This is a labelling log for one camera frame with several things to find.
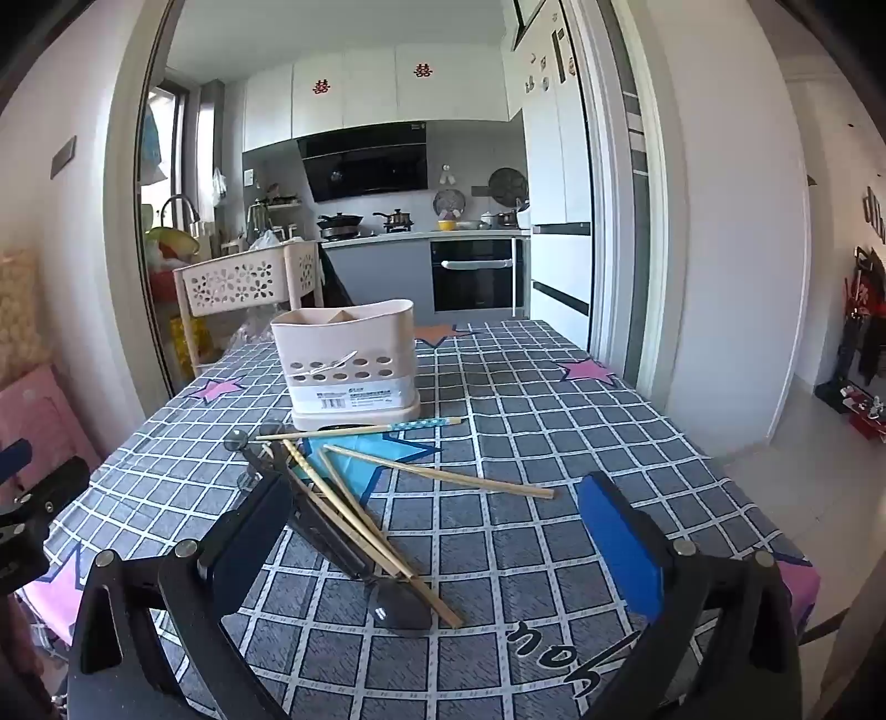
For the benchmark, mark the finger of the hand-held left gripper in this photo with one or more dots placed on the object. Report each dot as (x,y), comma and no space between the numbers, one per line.
(15,460)
(59,484)

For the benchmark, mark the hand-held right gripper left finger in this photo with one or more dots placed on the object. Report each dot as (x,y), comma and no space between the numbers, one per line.
(253,554)

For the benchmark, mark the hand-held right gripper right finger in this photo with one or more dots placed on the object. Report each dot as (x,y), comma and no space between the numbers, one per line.
(616,554)

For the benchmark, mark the beige plastic utensil holder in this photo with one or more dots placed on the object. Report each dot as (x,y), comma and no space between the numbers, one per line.
(346,374)

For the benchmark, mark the pink chair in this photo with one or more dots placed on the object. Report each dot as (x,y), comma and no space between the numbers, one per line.
(38,415)

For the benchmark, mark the grey checked star tablecloth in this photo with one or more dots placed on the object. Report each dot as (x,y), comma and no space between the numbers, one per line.
(554,429)

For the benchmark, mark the beige textured cushion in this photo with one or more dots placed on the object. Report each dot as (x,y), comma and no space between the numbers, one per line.
(21,311)

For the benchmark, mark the yellow packaged goods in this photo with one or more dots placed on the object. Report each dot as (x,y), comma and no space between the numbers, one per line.
(190,339)

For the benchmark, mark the yellow green dish pile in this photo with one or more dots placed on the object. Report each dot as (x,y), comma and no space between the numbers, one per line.
(169,242)

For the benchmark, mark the beige perforated trolley cart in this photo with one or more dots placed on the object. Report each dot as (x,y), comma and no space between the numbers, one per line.
(235,280)

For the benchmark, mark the black hanging garment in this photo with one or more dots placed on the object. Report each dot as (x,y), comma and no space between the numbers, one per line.
(336,280)

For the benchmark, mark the black built-in oven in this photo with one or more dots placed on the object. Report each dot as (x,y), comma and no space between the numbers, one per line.
(474,284)

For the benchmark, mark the curved steel faucet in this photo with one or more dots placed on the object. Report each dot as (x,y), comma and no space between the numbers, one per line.
(181,198)

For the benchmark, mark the grey lower kitchen cabinet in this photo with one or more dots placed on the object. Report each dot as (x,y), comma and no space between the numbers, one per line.
(387,273)

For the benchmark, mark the crumpled white plastic bag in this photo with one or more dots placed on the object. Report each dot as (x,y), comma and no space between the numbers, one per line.
(266,240)

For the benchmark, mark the dark umbrellas on rack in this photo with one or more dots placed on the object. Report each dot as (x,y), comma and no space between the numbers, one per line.
(862,332)

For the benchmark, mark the hanging white plastic bag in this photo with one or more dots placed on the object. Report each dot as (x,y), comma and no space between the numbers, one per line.
(219,187)

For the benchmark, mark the black wok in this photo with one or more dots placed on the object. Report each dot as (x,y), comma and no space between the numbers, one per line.
(340,221)

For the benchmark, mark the blue hanging cloth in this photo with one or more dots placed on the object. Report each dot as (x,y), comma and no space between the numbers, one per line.
(153,145)

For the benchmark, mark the steel cooking pot with lid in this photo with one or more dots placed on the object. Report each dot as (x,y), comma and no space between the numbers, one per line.
(396,220)

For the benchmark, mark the dark round steamer rack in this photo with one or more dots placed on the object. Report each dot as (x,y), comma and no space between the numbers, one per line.
(509,187)

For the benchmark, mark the white refrigerator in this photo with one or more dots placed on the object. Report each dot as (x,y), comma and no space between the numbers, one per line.
(554,173)

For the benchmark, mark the light round steamer rack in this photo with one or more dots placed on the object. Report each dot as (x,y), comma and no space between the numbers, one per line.
(448,204)

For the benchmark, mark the black range hood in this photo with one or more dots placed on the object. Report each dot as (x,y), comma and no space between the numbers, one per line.
(367,163)

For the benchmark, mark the red paper decal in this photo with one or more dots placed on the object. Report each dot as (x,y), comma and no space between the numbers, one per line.
(421,71)
(320,88)

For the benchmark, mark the white upper kitchen cabinets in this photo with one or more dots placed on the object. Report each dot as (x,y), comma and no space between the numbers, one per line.
(367,83)

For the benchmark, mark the group of fridge magnets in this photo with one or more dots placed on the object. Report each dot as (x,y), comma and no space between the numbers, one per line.
(547,73)

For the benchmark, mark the grey wall switch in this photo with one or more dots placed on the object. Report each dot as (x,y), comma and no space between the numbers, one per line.
(64,157)

